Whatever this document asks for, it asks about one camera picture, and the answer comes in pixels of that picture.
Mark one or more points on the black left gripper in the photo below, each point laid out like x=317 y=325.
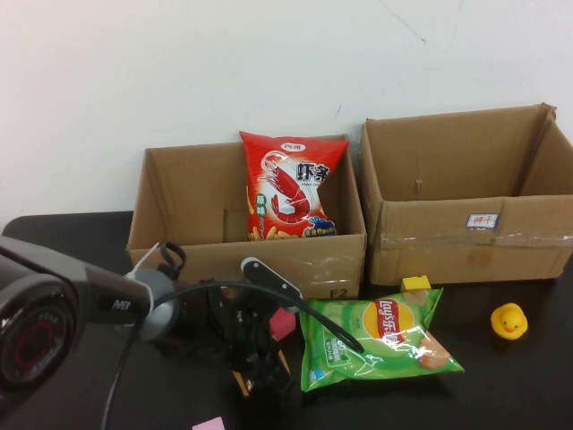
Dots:
x=215 y=322

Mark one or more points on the small orange black snack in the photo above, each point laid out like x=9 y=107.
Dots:
x=244 y=385

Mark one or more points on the green potato chips bag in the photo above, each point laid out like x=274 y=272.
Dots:
x=394 y=358

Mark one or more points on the red shrimp snack bag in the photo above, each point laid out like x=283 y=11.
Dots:
x=286 y=188

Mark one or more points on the magenta foam cube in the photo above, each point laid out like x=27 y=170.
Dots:
x=285 y=324

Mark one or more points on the light pink foam cube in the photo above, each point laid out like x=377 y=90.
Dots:
x=209 y=424

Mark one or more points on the cardboard box with F2 print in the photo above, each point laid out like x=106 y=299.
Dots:
x=215 y=260

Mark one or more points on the white zip tie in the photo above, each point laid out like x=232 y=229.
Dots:
x=145 y=260

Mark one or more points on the yellow foam cube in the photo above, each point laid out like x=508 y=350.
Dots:
x=415 y=284

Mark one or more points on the cardboard box with white label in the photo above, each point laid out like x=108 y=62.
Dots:
x=430 y=251

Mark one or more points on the yellow rubber duck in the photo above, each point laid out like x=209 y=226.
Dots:
x=508 y=322

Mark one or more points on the white handwritten label sticker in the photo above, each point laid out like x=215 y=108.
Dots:
x=481 y=221

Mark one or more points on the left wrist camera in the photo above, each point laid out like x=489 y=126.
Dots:
x=268 y=277

